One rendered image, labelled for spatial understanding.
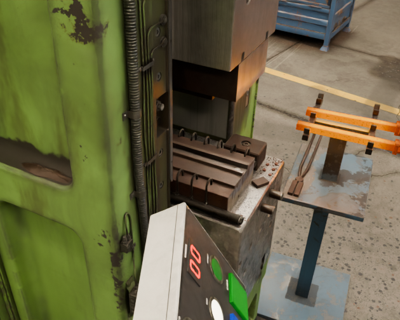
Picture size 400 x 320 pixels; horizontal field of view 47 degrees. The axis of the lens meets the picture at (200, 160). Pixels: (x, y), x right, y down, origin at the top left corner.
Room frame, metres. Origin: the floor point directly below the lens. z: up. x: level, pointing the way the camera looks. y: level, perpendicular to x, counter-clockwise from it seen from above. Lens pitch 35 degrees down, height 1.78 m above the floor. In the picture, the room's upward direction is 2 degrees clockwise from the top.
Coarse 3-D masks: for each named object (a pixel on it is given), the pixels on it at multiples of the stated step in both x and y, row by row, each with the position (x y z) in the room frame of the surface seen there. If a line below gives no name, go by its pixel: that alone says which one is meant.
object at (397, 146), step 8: (296, 128) 1.39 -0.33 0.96; (312, 128) 1.37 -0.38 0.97; (320, 128) 1.36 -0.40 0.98; (328, 128) 1.36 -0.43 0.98; (336, 128) 1.36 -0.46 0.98; (328, 136) 1.34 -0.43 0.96; (336, 136) 1.34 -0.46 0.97; (344, 136) 1.33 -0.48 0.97; (352, 136) 1.32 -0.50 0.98; (360, 136) 1.32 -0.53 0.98; (368, 136) 1.32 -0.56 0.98; (376, 144) 1.29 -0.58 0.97; (384, 144) 1.28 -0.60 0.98; (392, 144) 1.28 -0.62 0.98; (392, 152) 1.26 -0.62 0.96
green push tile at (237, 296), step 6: (234, 282) 0.64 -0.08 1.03; (234, 288) 0.62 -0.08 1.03; (240, 288) 0.64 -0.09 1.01; (234, 294) 0.61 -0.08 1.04; (240, 294) 0.63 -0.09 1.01; (246, 294) 0.65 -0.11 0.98; (234, 300) 0.59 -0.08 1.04; (240, 300) 0.61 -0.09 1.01; (246, 300) 0.63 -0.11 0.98; (234, 306) 0.58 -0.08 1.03; (240, 306) 0.59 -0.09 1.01; (246, 306) 0.62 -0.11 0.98; (240, 312) 0.58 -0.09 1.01; (246, 312) 0.60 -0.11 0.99; (246, 318) 0.58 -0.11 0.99
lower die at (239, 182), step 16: (192, 144) 1.21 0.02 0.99; (208, 144) 1.22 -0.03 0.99; (176, 160) 1.13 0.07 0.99; (192, 160) 1.13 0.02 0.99; (240, 160) 1.14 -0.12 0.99; (176, 176) 1.06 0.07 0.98; (208, 176) 1.05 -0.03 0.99; (224, 176) 1.06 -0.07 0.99; (240, 176) 1.06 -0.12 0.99; (192, 192) 1.02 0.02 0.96; (208, 192) 1.00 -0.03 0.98; (224, 192) 0.99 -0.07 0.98; (240, 192) 1.06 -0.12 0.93; (224, 208) 0.98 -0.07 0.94
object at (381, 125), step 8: (320, 112) 1.47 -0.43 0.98; (328, 112) 1.48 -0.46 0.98; (336, 112) 1.48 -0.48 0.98; (336, 120) 1.45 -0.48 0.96; (344, 120) 1.44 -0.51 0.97; (352, 120) 1.44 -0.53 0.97; (360, 120) 1.43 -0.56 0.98; (368, 120) 1.43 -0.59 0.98; (376, 120) 1.43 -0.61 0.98; (384, 128) 1.40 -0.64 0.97; (392, 128) 1.39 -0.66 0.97
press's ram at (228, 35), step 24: (192, 0) 0.97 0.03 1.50; (216, 0) 0.94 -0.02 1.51; (240, 0) 0.95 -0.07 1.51; (264, 0) 1.09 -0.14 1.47; (192, 24) 0.97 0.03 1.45; (216, 24) 0.94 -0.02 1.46; (240, 24) 0.96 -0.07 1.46; (264, 24) 1.11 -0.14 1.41; (192, 48) 0.97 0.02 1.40; (216, 48) 0.94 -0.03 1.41; (240, 48) 0.97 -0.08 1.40
